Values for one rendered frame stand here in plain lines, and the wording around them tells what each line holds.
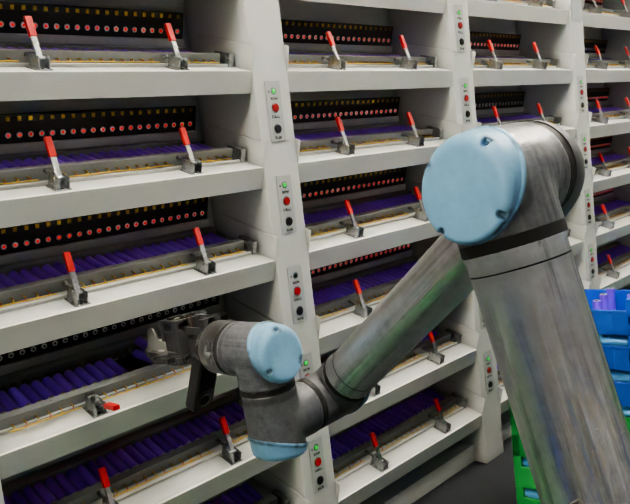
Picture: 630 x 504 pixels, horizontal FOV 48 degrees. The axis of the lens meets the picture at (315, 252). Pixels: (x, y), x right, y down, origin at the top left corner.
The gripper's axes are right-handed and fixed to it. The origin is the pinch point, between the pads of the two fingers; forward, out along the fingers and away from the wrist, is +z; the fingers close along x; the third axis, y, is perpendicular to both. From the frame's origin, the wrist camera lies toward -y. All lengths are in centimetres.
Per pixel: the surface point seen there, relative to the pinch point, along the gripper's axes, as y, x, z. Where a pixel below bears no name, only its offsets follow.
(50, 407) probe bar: -3.4, 22.1, -0.8
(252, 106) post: 44, -27, -8
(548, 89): 46, -167, -3
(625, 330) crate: -14, -79, -56
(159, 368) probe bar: -3.1, 0.7, -1.3
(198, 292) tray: 9.8, -7.6, -6.2
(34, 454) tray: -8.9, 27.6, -4.7
